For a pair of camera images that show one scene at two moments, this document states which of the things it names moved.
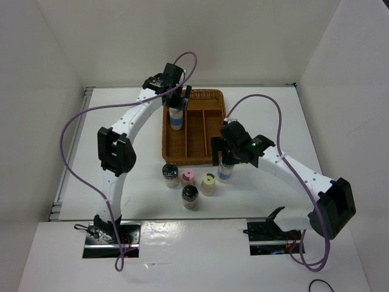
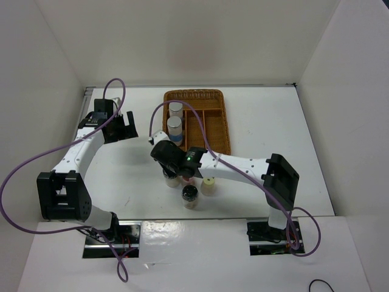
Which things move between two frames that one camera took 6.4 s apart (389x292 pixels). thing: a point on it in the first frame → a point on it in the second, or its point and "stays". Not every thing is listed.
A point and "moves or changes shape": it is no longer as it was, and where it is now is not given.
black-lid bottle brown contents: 189,194 stays
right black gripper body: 233,146 → 171,169
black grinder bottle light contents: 170,172 stays
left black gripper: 180,103 → 127,132
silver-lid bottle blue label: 176,118 stays
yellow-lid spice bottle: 208,186 stays
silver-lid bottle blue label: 225,172 moves or changes shape
